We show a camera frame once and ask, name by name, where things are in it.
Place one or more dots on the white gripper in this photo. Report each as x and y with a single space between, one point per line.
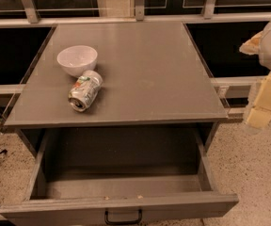
260 44

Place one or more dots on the crushed 7up can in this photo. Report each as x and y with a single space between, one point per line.
85 90

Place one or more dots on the open grey top drawer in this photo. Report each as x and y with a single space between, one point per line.
82 172

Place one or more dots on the grey cabinet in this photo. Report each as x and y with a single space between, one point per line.
155 88

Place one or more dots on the white ceramic bowl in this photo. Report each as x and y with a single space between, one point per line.
77 59

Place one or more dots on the black drawer handle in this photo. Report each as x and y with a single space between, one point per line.
112 219

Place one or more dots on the metal railing frame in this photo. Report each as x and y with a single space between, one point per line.
41 13

